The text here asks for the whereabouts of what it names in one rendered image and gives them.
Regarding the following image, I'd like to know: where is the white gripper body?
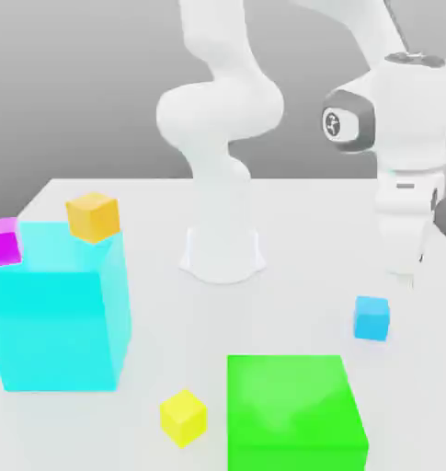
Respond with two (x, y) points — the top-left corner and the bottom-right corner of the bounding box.
(373, 201), (436, 277)

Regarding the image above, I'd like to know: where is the small blue cube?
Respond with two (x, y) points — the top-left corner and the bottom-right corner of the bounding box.
(352, 294), (391, 342)

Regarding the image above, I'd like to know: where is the small yellow cube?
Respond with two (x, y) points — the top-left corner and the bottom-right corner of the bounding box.
(158, 388), (208, 449)

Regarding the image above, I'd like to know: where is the small orange cube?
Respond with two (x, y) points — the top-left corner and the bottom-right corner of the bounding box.
(64, 191), (121, 245)

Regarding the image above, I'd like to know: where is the small magenta cube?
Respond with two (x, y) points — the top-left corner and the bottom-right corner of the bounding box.
(0, 216), (23, 269)

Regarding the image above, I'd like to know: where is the large green box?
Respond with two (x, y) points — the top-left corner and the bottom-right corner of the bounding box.
(226, 353), (370, 471)

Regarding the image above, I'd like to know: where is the large cyan box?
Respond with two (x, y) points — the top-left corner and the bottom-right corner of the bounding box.
(0, 220), (132, 393)

